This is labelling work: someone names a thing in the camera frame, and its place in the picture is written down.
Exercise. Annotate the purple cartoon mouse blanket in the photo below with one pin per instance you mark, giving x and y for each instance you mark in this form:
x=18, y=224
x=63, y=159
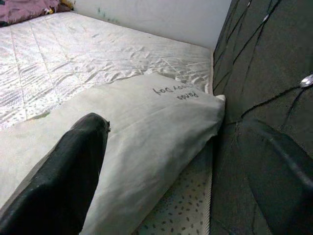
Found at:
x=22, y=9

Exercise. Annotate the beige quilted mattress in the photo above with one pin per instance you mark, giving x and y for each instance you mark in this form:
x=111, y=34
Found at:
x=73, y=61

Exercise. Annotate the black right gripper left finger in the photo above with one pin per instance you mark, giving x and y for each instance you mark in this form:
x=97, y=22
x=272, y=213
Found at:
x=56, y=183

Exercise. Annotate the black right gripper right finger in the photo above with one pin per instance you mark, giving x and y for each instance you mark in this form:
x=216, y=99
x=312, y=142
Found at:
x=283, y=186

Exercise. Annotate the white pillow with green tree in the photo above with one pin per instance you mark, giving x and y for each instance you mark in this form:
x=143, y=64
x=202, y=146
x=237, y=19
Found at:
x=151, y=127

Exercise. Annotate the black tufted headboard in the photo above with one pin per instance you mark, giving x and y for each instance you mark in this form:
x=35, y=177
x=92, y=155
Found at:
x=264, y=61

